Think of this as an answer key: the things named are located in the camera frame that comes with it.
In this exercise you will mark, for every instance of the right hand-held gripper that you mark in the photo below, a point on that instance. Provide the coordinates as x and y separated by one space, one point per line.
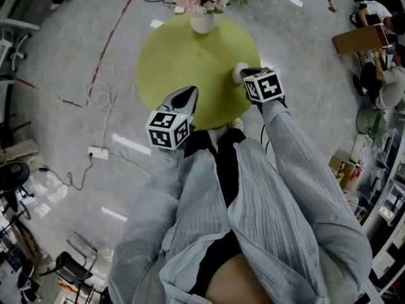
264 85

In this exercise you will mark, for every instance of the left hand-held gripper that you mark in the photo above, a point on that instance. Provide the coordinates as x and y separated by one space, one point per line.
164 128

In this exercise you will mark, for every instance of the open cardboard box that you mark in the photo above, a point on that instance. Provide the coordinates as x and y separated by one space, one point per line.
343 169

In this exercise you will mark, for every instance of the person's right forearm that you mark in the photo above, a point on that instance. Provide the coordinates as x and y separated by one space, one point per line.
288 144

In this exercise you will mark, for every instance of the person's left forearm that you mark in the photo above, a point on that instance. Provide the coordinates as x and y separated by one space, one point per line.
177 188

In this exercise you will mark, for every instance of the grey pleated shirt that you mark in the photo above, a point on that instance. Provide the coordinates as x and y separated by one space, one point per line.
269 217

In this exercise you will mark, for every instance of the white cotton swab container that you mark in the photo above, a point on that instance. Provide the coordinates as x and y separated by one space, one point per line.
238 71

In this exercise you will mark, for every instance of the white ceramic vase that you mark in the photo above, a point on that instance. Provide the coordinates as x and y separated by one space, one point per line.
204 22

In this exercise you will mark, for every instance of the black metal chair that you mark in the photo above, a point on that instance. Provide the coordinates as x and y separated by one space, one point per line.
71 266

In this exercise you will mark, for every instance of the white perforated shoe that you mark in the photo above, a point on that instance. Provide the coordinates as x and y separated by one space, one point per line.
236 124

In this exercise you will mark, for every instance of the black trousers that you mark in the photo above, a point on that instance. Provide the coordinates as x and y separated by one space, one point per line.
226 163

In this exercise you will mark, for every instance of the white office chair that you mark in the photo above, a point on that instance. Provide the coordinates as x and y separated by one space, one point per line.
14 40

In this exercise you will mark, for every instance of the white keyboard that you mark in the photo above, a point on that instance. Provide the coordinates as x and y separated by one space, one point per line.
383 264

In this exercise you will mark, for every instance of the white power strip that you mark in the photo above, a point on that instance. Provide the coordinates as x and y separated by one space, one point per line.
98 152

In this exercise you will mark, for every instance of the green round fan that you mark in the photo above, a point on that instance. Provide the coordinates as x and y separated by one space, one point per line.
370 123

